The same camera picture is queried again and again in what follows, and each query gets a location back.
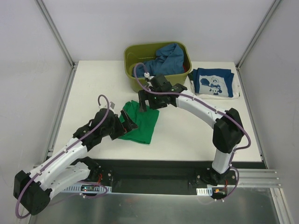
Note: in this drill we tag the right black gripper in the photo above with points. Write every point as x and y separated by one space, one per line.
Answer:
146 96

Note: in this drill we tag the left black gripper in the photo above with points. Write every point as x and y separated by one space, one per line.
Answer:
124 123

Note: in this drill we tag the green t shirt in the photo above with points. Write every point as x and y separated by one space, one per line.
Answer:
146 122

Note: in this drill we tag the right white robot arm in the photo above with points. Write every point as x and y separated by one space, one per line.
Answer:
227 126

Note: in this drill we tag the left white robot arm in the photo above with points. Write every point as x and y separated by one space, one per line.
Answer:
34 190

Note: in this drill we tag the olive green plastic bin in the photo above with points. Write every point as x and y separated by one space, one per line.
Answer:
143 52

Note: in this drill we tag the blue t shirt in bin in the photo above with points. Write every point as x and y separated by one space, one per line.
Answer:
169 61

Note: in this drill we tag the red t shirt in bin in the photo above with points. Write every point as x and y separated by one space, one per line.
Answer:
185 68

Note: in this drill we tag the folded navy printed t shirt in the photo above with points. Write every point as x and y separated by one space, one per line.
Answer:
213 80

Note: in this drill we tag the folded white t shirt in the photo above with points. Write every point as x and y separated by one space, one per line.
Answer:
236 92

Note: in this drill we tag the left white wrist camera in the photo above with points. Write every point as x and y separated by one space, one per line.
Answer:
111 106

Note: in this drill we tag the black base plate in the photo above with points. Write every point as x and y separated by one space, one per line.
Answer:
143 177

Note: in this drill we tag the left white cable duct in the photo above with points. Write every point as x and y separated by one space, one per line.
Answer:
87 189

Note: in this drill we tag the white cable duct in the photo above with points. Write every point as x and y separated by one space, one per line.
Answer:
204 191
87 189

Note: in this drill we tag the right white cable duct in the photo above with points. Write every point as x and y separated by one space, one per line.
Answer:
204 191

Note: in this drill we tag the left aluminium frame post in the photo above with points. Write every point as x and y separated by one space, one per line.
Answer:
51 24

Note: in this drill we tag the aluminium frame post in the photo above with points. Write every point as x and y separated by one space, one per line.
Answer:
51 24
269 14

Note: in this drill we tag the right aluminium frame post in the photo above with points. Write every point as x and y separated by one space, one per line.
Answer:
269 14

